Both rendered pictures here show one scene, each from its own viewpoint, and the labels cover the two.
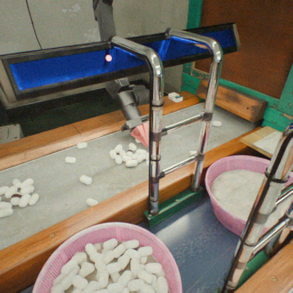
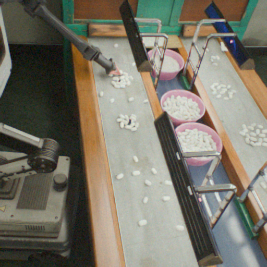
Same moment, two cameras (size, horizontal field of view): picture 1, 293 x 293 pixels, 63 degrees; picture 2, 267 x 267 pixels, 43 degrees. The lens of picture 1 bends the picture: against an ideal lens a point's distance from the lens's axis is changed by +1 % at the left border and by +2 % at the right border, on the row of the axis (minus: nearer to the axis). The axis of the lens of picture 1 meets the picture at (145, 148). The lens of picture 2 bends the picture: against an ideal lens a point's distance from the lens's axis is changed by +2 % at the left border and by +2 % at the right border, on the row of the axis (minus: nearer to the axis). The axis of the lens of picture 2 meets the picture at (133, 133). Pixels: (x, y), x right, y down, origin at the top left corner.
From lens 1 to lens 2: 1.78 m
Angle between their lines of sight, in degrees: 54
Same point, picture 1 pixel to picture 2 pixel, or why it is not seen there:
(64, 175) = (120, 106)
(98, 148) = (106, 90)
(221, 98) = (108, 31)
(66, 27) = not seen: outside the picture
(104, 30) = (61, 25)
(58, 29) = not seen: outside the picture
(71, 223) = (155, 107)
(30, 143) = (88, 109)
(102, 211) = (154, 98)
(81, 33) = not seen: outside the picture
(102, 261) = (171, 106)
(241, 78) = (111, 16)
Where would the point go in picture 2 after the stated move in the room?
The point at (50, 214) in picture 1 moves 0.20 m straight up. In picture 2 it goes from (144, 114) to (149, 87)
